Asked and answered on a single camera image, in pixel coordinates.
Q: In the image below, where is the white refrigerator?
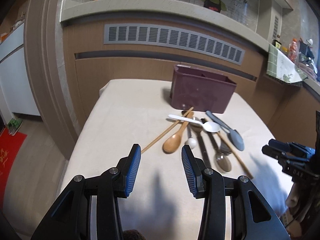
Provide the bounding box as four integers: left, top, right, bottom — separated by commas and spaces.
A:
0, 24, 40, 116

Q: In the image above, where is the wooden spoon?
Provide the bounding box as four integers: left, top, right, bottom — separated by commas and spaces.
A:
162, 121, 189, 154

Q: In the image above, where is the grey-blue plastic spoon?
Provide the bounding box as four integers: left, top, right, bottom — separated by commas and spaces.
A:
206, 111, 245, 151

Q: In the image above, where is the orange-cap bottle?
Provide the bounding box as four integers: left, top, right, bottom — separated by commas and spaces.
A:
288, 38, 298, 63

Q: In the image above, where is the beige tablecloth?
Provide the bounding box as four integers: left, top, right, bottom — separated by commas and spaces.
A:
62, 79, 292, 239

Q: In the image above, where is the red floor mat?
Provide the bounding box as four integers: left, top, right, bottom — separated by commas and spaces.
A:
0, 128, 27, 206

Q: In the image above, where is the grey ventilation grille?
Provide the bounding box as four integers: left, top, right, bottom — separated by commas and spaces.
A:
104, 23, 245, 66

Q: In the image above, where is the black smiley-handle spoon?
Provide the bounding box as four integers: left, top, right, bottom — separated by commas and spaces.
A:
212, 135, 231, 155

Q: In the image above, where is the maroon plastic utensil caddy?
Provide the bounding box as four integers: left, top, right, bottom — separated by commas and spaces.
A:
170, 64, 237, 114

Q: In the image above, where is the green checked towel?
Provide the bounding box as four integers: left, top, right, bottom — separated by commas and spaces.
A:
266, 44, 308, 87

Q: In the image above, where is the white ball-end utensil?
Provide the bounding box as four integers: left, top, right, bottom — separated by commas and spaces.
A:
185, 125, 197, 149

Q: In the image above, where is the right hand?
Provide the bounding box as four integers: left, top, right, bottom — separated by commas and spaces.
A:
285, 183, 319, 228

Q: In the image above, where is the wooden chopstick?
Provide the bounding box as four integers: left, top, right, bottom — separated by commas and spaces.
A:
217, 128, 253, 179
141, 107, 194, 154

